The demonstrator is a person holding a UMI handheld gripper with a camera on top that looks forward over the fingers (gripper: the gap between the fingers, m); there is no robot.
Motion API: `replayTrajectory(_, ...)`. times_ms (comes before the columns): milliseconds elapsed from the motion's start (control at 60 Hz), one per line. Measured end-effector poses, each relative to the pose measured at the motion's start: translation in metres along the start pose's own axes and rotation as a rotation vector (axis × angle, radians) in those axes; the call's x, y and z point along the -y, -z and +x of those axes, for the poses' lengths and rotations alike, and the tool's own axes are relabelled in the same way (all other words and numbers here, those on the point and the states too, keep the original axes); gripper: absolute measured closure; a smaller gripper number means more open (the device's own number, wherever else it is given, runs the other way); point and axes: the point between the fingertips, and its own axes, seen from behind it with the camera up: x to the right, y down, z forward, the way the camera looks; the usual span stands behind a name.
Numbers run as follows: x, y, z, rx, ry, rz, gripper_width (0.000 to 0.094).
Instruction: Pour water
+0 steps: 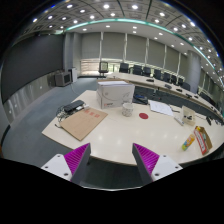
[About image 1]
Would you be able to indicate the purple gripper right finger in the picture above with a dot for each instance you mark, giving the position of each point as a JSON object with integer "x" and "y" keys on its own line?
{"x": 152, "y": 166}

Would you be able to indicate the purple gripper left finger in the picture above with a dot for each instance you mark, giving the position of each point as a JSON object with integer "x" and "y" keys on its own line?
{"x": 71, "y": 166}

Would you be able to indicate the brown paper envelope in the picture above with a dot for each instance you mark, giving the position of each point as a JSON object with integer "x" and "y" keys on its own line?
{"x": 80, "y": 124}

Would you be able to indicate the yellow orange small bottle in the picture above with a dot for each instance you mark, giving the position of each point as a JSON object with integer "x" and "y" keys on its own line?
{"x": 188, "y": 142}

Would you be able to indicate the red round coaster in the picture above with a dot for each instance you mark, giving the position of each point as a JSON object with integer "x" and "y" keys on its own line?
{"x": 143, "y": 116}

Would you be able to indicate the red open carton box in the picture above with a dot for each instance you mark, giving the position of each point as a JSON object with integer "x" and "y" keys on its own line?
{"x": 203, "y": 139}

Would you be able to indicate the white paper sheets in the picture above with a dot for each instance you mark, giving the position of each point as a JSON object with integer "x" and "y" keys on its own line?
{"x": 160, "y": 108}

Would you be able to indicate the black power adapter device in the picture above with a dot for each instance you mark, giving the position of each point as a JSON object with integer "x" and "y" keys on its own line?
{"x": 72, "y": 106}

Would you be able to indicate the white patterned cup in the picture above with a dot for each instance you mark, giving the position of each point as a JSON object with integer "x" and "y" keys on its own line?
{"x": 127, "y": 109}

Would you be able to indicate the small white card box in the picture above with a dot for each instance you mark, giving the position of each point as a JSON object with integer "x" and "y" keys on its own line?
{"x": 187, "y": 115}

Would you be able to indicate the black chair behind box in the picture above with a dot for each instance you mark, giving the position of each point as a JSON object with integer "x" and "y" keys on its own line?
{"x": 140, "y": 99}

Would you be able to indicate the white cardboard box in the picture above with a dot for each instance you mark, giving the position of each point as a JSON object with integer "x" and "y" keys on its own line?
{"x": 111, "y": 94}

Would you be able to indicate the long curved conference desk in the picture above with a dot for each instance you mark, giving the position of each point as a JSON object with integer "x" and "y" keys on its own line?
{"x": 163, "y": 86}

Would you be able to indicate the grey cabinet on floor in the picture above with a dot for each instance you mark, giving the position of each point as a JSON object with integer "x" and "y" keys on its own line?
{"x": 62, "y": 79}

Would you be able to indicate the black office chair by window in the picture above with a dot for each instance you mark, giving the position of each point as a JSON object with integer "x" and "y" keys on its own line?
{"x": 103, "y": 68}

